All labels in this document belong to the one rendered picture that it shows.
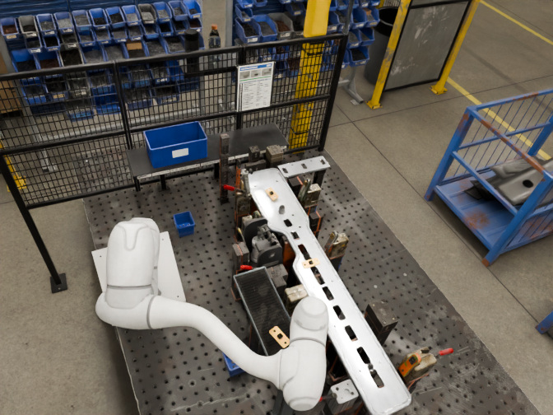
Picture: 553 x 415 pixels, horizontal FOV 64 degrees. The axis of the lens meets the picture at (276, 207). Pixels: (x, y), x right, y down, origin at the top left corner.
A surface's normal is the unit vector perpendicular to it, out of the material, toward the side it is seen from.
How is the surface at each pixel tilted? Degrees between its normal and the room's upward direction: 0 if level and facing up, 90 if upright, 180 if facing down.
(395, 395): 0
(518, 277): 0
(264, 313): 0
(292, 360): 18
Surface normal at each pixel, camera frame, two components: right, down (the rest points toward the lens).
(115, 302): -0.21, 0.12
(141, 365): 0.09, -0.68
